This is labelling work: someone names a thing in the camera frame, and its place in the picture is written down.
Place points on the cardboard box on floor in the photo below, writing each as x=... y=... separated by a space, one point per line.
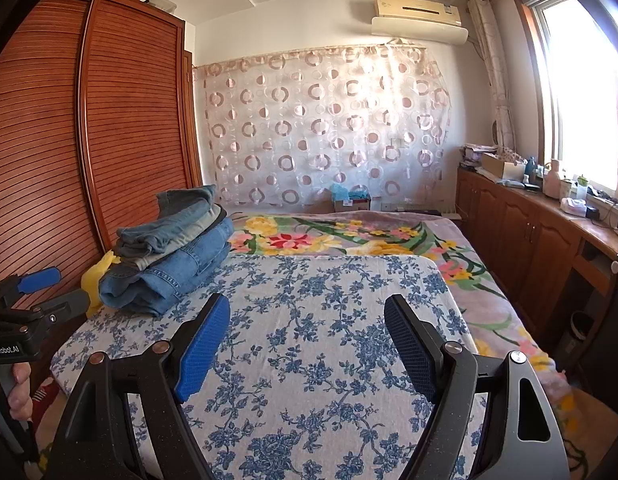
x=354 y=205

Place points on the blue floral bed sheet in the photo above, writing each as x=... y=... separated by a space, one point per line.
x=314 y=320

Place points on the blue plastic bag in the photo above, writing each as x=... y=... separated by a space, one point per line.
x=349 y=191

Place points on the round hand fan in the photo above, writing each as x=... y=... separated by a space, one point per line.
x=495 y=134

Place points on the pale pink bottle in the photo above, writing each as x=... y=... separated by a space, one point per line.
x=553 y=180

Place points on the patterned window curtain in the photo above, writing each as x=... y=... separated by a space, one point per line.
x=494 y=70

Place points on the white air deflector board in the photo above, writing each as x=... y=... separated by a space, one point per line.
x=424 y=31

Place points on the dark blue bottle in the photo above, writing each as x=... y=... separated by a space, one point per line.
x=531 y=169

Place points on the wall air conditioner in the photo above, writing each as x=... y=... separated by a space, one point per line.
x=419 y=10

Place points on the folded blue jeans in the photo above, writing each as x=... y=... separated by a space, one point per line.
x=189 y=265

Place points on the circle-patterned sheer curtain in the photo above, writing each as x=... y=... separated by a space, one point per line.
x=329 y=125

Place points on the white tissue pack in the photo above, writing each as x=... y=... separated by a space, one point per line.
x=574 y=207

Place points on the wooden slatted wardrobe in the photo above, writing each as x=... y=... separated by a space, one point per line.
x=139 y=110

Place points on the long wooden cabinet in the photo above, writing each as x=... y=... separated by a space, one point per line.
x=504 y=230

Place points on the yellow plush toy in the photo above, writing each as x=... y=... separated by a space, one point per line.
x=96 y=280

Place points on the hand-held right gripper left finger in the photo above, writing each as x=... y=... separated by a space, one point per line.
x=204 y=350

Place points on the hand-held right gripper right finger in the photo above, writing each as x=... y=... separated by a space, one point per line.
x=411 y=350

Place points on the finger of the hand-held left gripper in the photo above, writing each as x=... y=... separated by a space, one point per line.
x=71 y=301
x=39 y=280

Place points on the person's left hand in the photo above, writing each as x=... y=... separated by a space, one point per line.
x=21 y=385

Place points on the dark waste bin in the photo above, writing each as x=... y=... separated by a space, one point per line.
x=581 y=335

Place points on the wooden-framed window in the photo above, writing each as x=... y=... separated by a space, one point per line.
x=574 y=85

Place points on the colourful flower blanket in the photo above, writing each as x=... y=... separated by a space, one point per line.
x=299 y=240

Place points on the stack of papers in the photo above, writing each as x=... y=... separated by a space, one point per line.
x=473 y=155

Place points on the open cardboard box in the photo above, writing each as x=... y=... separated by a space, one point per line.
x=499 y=164

